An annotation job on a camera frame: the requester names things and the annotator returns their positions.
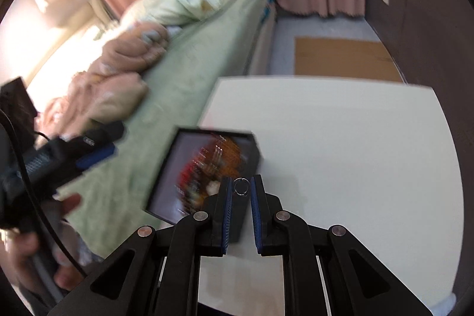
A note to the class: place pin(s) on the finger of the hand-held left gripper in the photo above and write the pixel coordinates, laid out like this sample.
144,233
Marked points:
96,157
105,134

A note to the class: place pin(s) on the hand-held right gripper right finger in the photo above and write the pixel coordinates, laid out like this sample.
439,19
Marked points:
255,212

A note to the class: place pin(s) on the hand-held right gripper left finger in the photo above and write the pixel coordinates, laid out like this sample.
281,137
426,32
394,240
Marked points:
226,212

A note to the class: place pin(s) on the black jewelry box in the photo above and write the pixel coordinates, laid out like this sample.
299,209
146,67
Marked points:
174,175

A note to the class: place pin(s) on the person's left hand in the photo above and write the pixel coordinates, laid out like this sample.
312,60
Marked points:
26,264

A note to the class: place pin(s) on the pink printed blanket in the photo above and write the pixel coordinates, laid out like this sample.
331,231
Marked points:
122,60

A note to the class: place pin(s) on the bed with green sheet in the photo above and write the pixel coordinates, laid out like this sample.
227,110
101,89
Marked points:
196,68

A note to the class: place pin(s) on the light green quilt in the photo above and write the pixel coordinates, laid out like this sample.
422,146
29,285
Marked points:
174,3

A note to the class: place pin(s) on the brown cardboard sheet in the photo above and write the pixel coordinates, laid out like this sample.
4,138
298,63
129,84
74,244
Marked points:
344,58

